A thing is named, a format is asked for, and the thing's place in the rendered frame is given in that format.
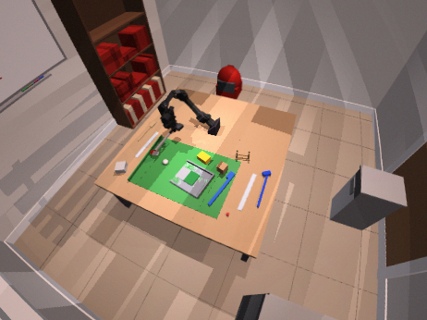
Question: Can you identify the white flat bar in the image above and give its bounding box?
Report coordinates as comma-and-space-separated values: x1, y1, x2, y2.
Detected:
238, 174, 257, 211
135, 131, 159, 158

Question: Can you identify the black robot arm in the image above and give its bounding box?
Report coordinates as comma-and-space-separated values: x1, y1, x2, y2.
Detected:
157, 89, 216, 129

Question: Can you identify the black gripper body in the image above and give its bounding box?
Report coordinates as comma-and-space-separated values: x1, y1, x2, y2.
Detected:
170, 116, 184, 130

